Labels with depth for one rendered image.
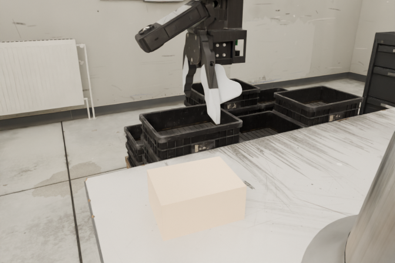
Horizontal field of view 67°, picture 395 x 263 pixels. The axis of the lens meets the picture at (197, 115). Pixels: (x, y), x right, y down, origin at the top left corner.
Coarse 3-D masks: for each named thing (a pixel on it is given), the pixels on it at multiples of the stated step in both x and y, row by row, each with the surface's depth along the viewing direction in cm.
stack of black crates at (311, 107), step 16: (288, 96) 178; (304, 96) 184; (320, 96) 190; (336, 96) 179; (352, 96) 170; (288, 112) 166; (304, 112) 154; (320, 112) 154; (336, 112) 159; (352, 112) 165
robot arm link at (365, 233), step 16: (384, 160) 11; (384, 176) 10; (368, 192) 12; (384, 192) 10; (368, 208) 11; (384, 208) 10; (336, 224) 16; (352, 224) 15; (368, 224) 11; (384, 224) 10; (320, 240) 15; (336, 240) 14; (352, 240) 12; (368, 240) 11; (384, 240) 10; (304, 256) 15; (320, 256) 14; (336, 256) 14; (352, 256) 12; (368, 256) 11; (384, 256) 10
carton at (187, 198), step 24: (168, 168) 60; (192, 168) 60; (216, 168) 60; (168, 192) 52; (192, 192) 52; (216, 192) 52; (240, 192) 54; (168, 216) 50; (192, 216) 52; (216, 216) 54; (240, 216) 56
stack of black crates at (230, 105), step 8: (240, 80) 200; (192, 88) 193; (200, 88) 196; (248, 88) 192; (256, 88) 184; (192, 96) 182; (200, 96) 169; (240, 96) 178; (248, 96) 181; (256, 96) 183; (184, 104) 194; (192, 104) 184; (224, 104) 174; (232, 104) 177; (240, 104) 179; (248, 104) 182; (256, 104) 185; (232, 112) 178; (240, 112) 180; (248, 112) 184; (256, 112) 188
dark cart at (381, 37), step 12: (384, 36) 194; (372, 48) 203; (384, 48) 195; (372, 60) 204; (384, 60) 198; (372, 72) 207; (384, 72) 197; (372, 84) 208; (384, 84) 201; (372, 96) 212; (384, 96) 202; (360, 108) 217; (372, 108) 211; (384, 108) 203
